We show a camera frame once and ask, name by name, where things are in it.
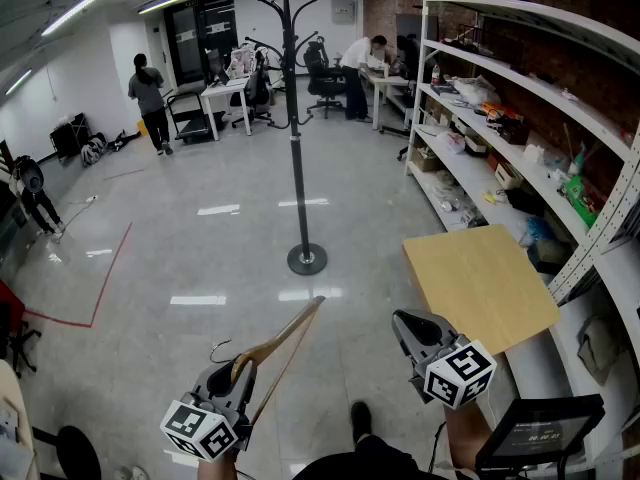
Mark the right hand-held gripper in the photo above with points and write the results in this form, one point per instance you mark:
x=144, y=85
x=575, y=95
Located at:
x=457, y=375

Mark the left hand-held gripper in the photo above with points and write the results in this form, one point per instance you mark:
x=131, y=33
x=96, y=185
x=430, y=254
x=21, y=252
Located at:
x=200, y=428

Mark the wooden hanger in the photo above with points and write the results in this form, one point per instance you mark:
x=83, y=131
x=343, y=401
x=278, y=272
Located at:
x=299, y=318

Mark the black coat rack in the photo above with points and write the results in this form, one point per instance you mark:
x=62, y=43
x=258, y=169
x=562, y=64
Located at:
x=298, y=168

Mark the person's left forearm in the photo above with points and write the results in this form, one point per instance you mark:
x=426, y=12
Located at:
x=217, y=469

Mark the person's right forearm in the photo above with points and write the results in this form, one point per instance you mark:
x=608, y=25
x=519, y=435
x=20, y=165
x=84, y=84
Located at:
x=465, y=438

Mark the light wooden table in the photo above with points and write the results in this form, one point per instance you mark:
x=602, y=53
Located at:
x=475, y=278

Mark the person's black shoe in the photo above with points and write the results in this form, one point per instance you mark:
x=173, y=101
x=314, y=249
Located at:
x=360, y=420

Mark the person's black trousers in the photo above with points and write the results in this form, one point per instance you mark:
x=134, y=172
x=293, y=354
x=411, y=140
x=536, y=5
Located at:
x=370, y=463

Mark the pile of metal parts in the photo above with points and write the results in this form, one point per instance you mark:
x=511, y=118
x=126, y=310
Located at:
x=452, y=198

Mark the small yellow item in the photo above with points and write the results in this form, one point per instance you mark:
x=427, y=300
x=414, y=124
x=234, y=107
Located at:
x=490, y=198

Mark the black display screen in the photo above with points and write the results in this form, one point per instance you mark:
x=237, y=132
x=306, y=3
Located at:
x=540, y=433

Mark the blue plastic bag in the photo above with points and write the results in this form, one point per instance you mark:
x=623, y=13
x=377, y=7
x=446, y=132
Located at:
x=537, y=230

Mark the black round stool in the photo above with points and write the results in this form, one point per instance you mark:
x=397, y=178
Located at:
x=80, y=453

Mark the black cloth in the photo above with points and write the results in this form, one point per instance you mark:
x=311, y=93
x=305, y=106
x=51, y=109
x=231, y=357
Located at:
x=525, y=202

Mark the cardboard box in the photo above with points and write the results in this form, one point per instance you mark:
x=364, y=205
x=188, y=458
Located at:
x=426, y=160

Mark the grey cloth bag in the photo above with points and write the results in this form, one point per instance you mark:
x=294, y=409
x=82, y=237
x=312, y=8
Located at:
x=597, y=350

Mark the beige box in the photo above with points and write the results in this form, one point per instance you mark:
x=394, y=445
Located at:
x=509, y=176

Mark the orange red box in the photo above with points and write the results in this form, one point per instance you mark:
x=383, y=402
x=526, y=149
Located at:
x=496, y=162

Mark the white red plastic bag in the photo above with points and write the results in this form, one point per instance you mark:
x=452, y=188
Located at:
x=451, y=143

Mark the white box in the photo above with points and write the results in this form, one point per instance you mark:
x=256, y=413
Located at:
x=476, y=145

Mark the green packet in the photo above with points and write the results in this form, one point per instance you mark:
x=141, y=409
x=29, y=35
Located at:
x=580, y=198

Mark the beige desk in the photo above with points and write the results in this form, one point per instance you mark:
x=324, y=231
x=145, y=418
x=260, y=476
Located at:
x=12, y=393

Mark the brown wooden box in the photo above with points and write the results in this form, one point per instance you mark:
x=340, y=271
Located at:
x=515, y=133

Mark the black headphones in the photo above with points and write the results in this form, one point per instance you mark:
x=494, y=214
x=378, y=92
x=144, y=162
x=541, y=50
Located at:
x=494, y=119

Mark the red black office chair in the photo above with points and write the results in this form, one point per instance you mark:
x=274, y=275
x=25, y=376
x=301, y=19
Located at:
x=10, y=303

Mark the green spray bottle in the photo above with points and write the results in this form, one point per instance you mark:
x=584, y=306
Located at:
x=577, y=160

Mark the blue book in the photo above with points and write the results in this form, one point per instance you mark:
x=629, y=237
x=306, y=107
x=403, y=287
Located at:
x=444, y=89

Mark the white desk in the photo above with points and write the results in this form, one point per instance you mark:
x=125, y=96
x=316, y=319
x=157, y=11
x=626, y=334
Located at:
x=225, y=87
x=387, y=82

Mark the black platform trolley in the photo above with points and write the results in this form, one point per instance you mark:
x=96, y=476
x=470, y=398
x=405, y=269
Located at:
x=192, y=128

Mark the red cap plastic bottle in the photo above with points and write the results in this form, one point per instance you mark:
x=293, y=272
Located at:
x=436, y=75

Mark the white metal shelving unit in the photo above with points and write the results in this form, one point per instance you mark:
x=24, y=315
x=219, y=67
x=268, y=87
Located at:
x=425, y=18

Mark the white pink patterned cloth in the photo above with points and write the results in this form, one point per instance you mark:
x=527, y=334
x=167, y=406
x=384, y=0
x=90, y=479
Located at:
x=242, y=60

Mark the black glass double door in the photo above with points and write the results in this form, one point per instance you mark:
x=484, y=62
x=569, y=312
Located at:
x=190, y=43

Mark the long ceiling light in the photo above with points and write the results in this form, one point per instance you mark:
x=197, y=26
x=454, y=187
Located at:
x=18, y=82
x=82, y=7
x=167, y=3

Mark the black folding frame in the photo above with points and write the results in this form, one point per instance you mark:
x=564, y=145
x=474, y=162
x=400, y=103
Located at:
x=67, y=140

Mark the grey wall electric box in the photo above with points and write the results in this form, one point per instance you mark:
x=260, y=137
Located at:
x=342, y=12

